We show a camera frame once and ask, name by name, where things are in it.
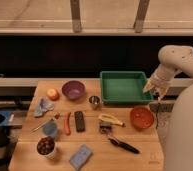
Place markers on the orange apple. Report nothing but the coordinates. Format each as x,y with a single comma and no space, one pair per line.
52,94

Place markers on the small metal cup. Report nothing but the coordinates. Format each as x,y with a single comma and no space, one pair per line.
94,102

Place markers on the white cup of chocolates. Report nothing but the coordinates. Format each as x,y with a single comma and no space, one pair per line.
46,147

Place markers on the red bowl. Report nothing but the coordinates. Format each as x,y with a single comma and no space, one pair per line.
141,118

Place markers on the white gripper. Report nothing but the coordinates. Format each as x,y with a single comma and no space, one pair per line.
160,80

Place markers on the green plastic tray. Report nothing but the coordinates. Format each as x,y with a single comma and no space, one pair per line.
124,87

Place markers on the metal spoon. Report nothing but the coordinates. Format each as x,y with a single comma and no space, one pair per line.
54,118

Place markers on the blue sponge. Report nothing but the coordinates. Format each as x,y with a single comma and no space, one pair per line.
78,159

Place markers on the blue plastic cup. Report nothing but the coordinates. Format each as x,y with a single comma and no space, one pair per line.
50,129

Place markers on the black handled utensil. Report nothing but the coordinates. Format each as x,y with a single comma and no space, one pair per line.
124,145

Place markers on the crumpled blue cloth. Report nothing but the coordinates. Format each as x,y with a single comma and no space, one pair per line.
44,105

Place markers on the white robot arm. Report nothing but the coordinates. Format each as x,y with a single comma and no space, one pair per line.
174,59

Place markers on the black rectangular block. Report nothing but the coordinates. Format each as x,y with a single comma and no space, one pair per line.
79,121

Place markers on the small dark metal clip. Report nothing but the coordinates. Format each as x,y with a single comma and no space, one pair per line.
105,127

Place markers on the purple bowl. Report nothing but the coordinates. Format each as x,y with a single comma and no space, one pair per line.
73,89

